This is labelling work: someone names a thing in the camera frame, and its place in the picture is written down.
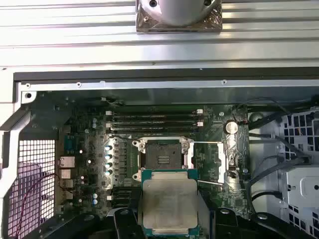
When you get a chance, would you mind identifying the black CPU socket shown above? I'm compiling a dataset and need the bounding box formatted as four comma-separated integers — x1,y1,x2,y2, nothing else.
132,136,196,182

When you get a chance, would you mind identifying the black looped cable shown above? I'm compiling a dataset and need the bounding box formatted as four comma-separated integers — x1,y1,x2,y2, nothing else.
250,154,285,191

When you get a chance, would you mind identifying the thin black wire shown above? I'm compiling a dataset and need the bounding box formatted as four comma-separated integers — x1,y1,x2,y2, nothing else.
235,99,291,116

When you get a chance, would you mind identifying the perforated metal drive cage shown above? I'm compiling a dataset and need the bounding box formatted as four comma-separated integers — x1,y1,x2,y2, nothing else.
249,107,319,239

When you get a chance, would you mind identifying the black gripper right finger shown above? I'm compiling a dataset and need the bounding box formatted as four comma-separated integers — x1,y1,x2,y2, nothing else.
198,186,316,239

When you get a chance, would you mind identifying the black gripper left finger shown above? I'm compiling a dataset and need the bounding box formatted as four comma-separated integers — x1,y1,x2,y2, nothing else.
71,189,143,239

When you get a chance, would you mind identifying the black open PC case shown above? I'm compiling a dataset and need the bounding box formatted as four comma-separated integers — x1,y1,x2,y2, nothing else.
0,67,319,239

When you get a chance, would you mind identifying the red and black wire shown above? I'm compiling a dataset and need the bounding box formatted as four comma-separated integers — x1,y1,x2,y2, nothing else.
13,173,56,236

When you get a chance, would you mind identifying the silver coin battery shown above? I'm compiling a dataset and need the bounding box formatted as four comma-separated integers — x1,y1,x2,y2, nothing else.
225,120,238,134

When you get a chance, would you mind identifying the silver topped CPU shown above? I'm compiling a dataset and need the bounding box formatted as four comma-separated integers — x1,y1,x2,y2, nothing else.
140,168,200,237

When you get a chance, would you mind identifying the blue serial port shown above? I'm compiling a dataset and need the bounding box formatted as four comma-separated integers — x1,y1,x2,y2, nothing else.
64,135,80,153

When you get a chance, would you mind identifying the green motherboard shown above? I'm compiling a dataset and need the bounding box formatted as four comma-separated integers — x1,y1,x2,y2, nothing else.
56,103,250,220

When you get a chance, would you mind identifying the metal socket cover frame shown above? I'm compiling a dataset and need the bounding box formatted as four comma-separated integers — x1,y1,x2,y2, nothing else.
183,140,230,186

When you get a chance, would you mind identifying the flat black cable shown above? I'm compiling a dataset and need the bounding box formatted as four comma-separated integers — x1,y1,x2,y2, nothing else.
248,132,313,164

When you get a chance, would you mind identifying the metal wire locking lever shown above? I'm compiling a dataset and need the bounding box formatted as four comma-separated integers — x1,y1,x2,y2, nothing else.
109,134,134,141
197,180,224,186

